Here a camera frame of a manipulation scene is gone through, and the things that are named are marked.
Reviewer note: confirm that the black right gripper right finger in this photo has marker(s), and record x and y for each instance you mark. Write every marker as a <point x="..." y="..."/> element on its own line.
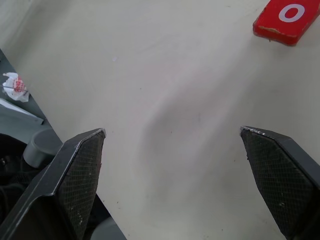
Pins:
<point x="280" y="175"/>

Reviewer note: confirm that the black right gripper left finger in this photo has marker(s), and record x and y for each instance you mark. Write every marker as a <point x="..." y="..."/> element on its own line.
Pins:
<point x="75" y="180"/>

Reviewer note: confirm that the grey cylindrical robot joint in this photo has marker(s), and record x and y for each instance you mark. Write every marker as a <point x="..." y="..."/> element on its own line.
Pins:
<point x="40" y="147"/>

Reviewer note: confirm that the black robot body part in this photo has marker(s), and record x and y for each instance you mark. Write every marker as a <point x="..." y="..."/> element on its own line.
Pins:
<point x="12" y="172"/>

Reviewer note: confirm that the red block with white ring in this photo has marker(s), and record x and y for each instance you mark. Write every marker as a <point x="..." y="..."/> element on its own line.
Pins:
<point x="287" y="21"/>

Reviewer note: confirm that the crumpled white red wrapper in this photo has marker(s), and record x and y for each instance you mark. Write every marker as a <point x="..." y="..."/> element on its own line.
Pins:
<point x="15" y="86"/>

